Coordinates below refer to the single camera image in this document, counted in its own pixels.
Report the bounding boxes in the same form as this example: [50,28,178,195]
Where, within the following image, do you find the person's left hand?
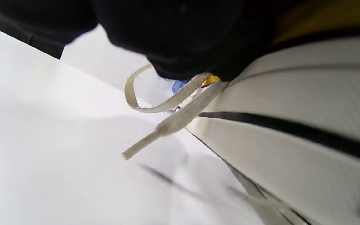
[0,0,296,82]

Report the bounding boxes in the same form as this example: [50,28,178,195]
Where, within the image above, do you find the white shoe lace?
[122,62,230,160]

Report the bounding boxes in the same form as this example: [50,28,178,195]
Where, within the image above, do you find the blue water bottle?
[171,80,188,94]

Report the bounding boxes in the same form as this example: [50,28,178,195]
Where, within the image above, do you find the black double door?
[0,19,66,59]

